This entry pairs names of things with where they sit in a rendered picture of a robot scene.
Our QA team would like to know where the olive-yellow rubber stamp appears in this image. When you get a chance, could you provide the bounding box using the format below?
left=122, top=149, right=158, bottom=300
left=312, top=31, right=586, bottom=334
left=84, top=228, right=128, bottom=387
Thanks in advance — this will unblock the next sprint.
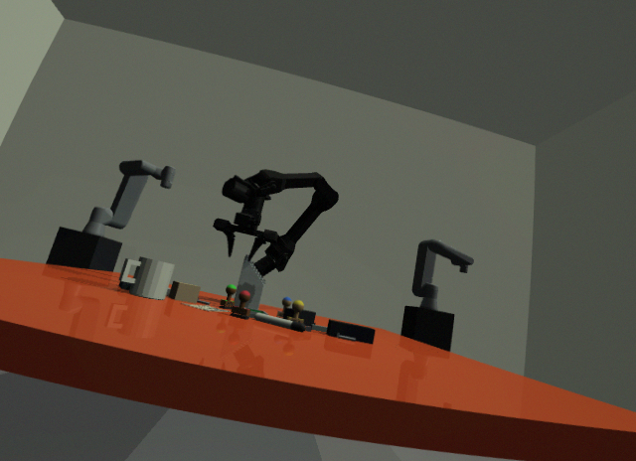
left=286, top=301, right=304, bottom=323

